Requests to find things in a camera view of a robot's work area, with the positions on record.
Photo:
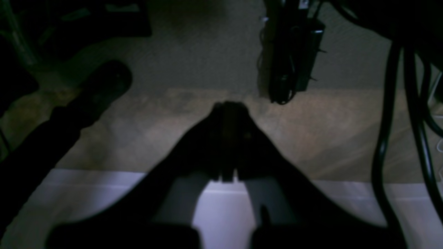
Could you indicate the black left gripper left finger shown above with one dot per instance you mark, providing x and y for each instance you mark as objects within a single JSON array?
[{"x": 127, "y": 224}]

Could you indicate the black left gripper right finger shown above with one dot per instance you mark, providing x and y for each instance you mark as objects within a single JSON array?
[{"x": 320, "y": 223}]

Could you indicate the black power adapter bundle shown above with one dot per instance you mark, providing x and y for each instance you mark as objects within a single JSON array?
[{"x": 290, "y": 41}]

